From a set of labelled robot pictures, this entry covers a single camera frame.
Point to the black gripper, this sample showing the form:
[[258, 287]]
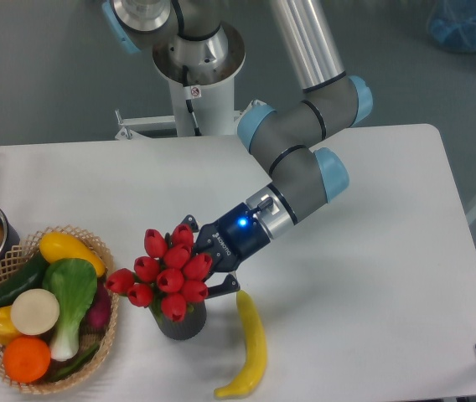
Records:
[[231, 239]]

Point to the green bok choy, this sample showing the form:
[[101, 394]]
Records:
[[73, 282]]

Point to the red tulip bouquet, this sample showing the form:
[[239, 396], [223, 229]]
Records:
[[169, 278]]

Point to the green chili pepper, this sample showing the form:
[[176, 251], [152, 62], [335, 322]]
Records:
[[74, 365]]

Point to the dark grey ribbed vase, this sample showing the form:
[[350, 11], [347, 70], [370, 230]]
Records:
[[189, 327]]

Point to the blue plastic bag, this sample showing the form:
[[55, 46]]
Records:
[[452, 25]]

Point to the orange fruit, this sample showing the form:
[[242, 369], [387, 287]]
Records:
[[26, 359]]

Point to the woven wicker basket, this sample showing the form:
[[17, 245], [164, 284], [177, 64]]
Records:
[[13, 261]]

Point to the dark green cucumber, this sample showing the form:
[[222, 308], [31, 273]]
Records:
[[29, 277]]

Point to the yellow bell pepper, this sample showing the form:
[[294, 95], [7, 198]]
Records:
[[8, 332]]

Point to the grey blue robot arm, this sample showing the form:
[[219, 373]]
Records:
[[199, 55]]

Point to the yellow banana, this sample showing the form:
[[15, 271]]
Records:
[[254, 367]]

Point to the purple sweet potato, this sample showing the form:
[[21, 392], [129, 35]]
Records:
[[99, 313]]

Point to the yellow squash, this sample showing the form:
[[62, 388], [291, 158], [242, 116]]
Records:
[[57, 246]]

